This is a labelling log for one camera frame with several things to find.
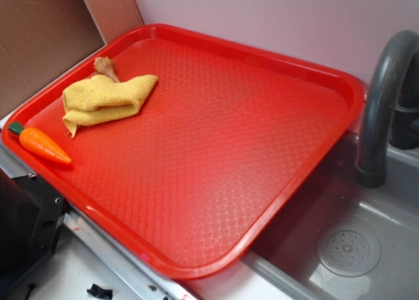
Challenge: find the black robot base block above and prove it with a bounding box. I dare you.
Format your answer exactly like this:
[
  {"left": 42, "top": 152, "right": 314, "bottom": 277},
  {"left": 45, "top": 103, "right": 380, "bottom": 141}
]
[{"left": 1, "top": 172, "right": 67, "bottom": 295}]

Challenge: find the red plastic tray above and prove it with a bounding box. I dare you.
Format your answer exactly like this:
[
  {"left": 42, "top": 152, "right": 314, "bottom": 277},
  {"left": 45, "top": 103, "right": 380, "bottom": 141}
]
[{"left": 2, "top": 24, "right": 364, "bottom": 280}]

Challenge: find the yellow folded cloth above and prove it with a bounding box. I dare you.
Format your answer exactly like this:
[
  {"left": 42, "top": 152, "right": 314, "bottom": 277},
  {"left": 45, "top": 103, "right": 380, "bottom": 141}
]
[{"left": 62, "top": 75, "right": 158, "bottom": 138}]

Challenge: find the brown spiral seashell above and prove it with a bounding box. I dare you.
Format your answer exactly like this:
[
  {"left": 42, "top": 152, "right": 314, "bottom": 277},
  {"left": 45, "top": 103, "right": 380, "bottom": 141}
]
[{"left": 94, "top": 57, "right": 120, "bottom": 83}]

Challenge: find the grey plastic sink basin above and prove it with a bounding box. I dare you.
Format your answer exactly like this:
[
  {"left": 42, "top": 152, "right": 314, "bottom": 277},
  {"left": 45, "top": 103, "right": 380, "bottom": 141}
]
[{"left": 241, "top": 82, "right": 419, "bottom": 300}]

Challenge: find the round sink drain cover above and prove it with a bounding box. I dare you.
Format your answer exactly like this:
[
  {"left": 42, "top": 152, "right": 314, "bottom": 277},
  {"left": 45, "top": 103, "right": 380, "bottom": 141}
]
[{"left": 316, "top": 225, "right": 381, "bottom": 278}]

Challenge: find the orange toy carrot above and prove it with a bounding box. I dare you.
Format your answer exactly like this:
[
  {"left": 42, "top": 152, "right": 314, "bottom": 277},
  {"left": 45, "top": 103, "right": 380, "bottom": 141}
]
[{"left": 7, "top": 122, "right": 72, "bottom": 164}]

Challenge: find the grey curved faucet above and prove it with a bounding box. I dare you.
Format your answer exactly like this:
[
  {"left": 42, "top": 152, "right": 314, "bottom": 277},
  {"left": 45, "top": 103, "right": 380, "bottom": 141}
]
[{"left": 355, "top": 30, "right": 418, "bottom": 188}]

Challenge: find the black tape scrap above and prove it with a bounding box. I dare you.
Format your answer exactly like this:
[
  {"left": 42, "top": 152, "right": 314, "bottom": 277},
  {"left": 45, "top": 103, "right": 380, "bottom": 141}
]
[{"left": 86, "top": 284, "right": 113, "bottom": 300}]

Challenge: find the brown cardboard panel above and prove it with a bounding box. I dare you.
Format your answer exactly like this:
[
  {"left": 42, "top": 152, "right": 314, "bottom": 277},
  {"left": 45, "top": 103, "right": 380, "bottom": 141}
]
[{"left": 1, "top": 0, "right": 143, "bottom": 118}]

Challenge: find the aluminium frame rail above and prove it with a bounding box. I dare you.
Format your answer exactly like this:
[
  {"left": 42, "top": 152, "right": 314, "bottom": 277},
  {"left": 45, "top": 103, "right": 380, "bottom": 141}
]
[{"left": 1, "top": 147, "right": 196, "bottom": 299}]

